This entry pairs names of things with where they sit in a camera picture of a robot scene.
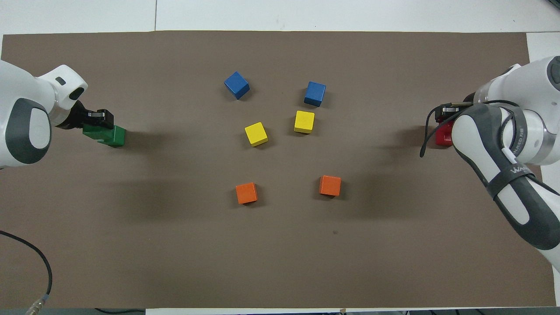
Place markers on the yellow cube block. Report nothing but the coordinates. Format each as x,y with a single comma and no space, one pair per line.
256,134
304,121

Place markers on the orange cube block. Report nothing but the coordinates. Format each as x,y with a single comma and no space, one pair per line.
330,185
246,193

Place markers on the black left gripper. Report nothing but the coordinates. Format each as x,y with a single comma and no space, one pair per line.
78,118

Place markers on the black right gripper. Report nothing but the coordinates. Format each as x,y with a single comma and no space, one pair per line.
470,99

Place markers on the green cube block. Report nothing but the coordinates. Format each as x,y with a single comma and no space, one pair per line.
92,132
117,136

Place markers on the brown table mat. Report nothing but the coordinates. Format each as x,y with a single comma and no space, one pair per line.
280,253

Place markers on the blue cube block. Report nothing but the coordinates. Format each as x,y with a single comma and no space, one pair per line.
315,93
236,85

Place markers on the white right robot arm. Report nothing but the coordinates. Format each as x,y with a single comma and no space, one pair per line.
547,87

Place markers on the red cube block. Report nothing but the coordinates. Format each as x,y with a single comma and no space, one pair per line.
441,139
449,127

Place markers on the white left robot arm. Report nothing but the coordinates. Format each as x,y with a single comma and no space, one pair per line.
17,87

